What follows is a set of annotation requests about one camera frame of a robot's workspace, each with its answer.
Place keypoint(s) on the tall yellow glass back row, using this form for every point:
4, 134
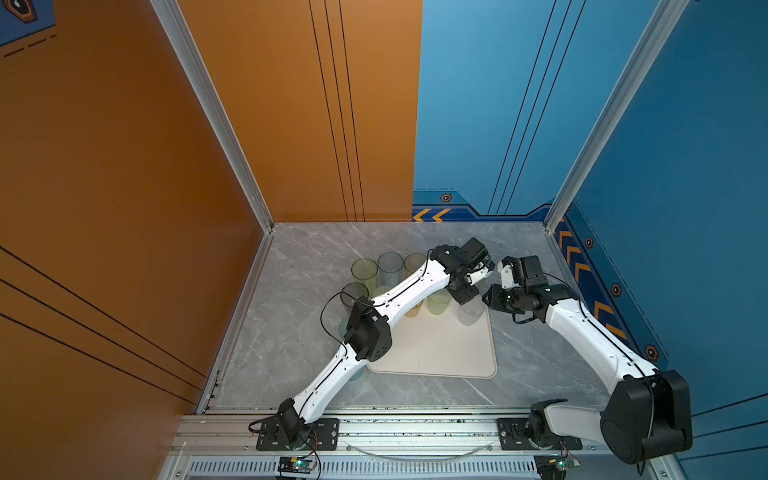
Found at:
413, 263

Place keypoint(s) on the short yellow glass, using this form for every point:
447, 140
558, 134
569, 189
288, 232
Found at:
414, 311

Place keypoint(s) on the short light green glass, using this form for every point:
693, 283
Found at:
438, 302

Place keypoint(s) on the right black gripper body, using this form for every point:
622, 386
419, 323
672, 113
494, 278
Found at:
505, 299

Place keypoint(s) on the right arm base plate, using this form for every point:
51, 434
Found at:
519, 434

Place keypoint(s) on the tall green glass back row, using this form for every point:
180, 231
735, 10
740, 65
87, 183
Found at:
365, 271

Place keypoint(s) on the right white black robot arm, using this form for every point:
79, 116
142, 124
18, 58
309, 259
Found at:
648, 414

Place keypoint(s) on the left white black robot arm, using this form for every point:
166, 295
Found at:
368, 334

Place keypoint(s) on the green circuit board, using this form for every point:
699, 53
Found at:
297, 467
555, 467

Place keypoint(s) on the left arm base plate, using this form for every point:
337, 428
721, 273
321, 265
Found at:
322, 435

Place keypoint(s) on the right green circuit board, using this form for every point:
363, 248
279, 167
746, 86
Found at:
555, 467

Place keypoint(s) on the dark smoky grey glass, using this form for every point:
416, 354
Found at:
351, 293

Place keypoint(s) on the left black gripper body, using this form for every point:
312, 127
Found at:
464, 290

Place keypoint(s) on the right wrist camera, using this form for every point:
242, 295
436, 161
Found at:
509, 275

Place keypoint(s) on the left green circuit board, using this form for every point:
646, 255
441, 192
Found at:
297, 467

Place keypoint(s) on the tall grey-blue glass back row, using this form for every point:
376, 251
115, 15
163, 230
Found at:
390, 269

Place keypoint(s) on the aluminium front rail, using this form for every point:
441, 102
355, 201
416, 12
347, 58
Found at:
389, 444

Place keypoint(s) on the white rectangular plastic tray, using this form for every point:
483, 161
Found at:
440, 346

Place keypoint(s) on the left aluminium corner post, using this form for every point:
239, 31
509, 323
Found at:
176, 29

